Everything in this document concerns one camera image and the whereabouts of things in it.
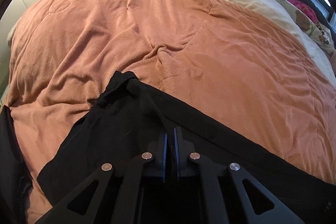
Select bear print cushion bedding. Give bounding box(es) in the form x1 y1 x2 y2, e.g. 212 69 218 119
284 0 335 57

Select folded black garment left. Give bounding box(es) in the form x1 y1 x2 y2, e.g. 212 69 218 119
1 106 33 223

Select orange bed blanket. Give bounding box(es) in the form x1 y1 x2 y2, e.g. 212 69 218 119
4 0 335 220

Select black pants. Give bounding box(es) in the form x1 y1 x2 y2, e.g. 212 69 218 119
38 72 335 223

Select pink plush item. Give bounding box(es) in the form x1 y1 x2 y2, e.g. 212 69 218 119
287 0 318 23

